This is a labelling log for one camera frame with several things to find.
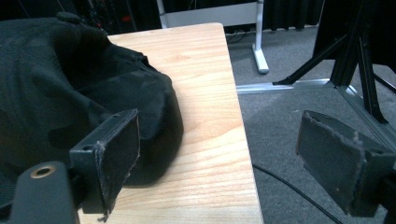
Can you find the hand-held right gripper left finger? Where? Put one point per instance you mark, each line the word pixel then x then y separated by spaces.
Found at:
pixel 107 161

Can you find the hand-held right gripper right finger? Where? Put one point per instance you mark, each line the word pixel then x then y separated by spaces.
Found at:
pixel 336 158

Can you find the black camouflage cap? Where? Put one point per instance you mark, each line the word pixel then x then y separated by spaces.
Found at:
pixel 71 96

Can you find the black metal stand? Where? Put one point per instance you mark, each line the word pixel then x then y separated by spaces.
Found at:
pixel 351 59

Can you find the black curtain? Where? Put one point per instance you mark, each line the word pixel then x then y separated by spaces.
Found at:
pixel 289 14

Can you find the aluminium floor rail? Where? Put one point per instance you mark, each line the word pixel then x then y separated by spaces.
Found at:
pixel 323 93

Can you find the white desk frame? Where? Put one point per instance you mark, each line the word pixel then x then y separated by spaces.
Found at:
pixel 236 18

